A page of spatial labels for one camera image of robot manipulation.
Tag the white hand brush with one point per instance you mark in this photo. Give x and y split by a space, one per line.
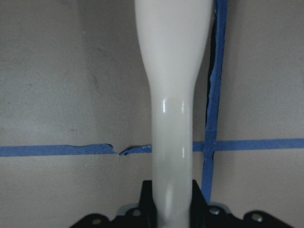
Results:
172 37

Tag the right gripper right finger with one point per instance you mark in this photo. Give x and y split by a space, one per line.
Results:
204 215

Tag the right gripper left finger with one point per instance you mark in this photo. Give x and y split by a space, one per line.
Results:
140 216

